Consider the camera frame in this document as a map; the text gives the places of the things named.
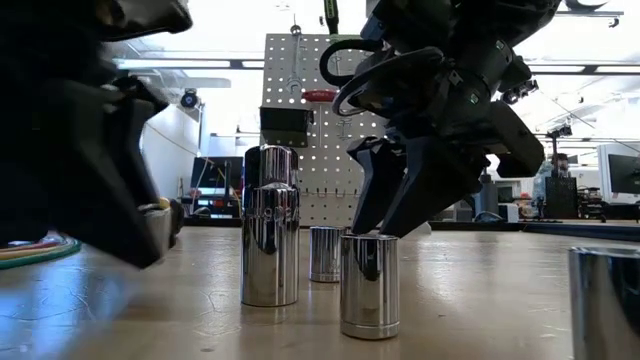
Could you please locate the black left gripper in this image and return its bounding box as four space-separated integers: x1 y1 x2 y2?
0 39 174 271

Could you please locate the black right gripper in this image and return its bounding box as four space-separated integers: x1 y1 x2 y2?
347 39 546 239

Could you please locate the white metal pegboard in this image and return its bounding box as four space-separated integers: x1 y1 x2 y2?
259 33 434 239

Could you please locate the red T-handle hex key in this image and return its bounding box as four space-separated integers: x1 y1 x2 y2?
301 88 340 149

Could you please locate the tall chrome deep socket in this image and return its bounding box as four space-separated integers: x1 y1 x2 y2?
240 145 302 309

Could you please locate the silver combination wrench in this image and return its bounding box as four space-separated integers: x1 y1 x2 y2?
287 23 305 95

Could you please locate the green black screwdriver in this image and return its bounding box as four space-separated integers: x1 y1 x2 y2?
322 0 341 36

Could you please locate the black cylinder bottle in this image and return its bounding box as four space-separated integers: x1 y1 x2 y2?
477 167 500 217

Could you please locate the black computer monitor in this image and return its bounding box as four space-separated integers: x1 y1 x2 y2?
606 153 640 196
190 155 245 191

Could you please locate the black plastic pegboard bin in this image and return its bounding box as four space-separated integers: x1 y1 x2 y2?
258 106 315 149

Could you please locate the black perforated stand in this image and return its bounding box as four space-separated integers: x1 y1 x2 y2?
541 124 577 220

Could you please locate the metal multi-hook pegboard rail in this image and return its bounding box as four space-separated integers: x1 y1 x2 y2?
299 187 361 199

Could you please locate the red cable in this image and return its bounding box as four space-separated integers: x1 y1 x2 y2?
0 240 66 254

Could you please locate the black ceiling camera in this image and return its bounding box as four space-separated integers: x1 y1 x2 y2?
179 87 202 111

